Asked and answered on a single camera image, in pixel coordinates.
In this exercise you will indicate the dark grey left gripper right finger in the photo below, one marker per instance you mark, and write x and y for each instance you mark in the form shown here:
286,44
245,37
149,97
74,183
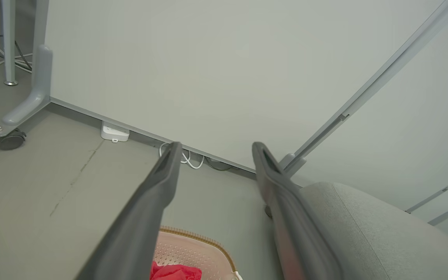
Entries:
298,233

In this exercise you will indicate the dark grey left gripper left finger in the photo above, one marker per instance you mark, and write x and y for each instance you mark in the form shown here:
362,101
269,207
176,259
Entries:
138,229

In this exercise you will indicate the red garment with white trim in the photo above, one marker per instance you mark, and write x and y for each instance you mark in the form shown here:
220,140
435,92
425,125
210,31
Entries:
177,273

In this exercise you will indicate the beige plastic laundry basket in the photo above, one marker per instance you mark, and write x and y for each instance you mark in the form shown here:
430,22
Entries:
193,249

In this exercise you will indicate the grey fabric ottoman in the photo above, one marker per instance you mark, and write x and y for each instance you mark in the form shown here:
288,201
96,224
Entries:
383,233

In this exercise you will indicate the white power strip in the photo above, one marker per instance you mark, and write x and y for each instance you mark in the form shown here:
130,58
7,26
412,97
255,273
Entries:
114,133

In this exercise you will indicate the grey metal table leg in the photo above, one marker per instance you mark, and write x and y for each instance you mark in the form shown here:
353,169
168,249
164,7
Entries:
9,42

